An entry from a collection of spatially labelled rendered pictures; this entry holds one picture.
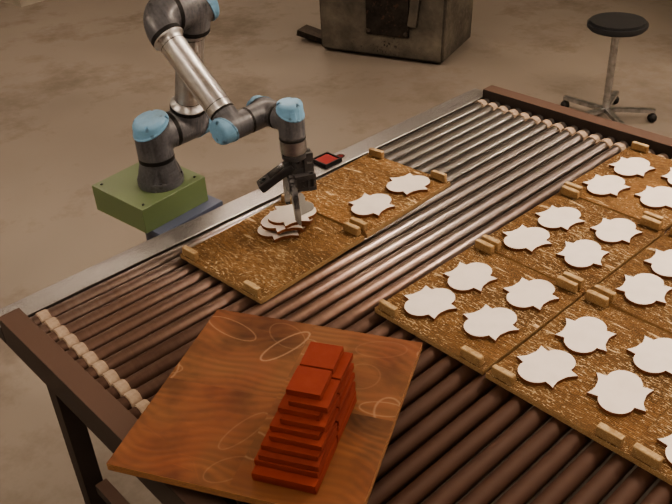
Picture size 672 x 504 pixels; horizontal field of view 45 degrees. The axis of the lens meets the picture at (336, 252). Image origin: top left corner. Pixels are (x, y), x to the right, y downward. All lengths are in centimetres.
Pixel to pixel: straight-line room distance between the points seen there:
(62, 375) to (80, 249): 238
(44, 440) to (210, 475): 178
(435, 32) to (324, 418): 494
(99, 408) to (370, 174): 125
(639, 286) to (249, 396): 106
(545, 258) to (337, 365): 92
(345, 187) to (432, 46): 371
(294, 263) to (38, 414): 150
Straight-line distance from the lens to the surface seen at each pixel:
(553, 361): 194
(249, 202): 263
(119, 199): 268
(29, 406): 346
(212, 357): 181
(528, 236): 237
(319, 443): 148
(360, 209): 248
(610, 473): 175
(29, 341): 215
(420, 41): 627
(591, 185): 266
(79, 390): 196
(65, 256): 433
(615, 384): 191
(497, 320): 204
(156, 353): 206
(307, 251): 231
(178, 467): 160
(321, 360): 154
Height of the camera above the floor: 219
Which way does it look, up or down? 33 degrees down
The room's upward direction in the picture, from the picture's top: 3 degrees counter-clockwise
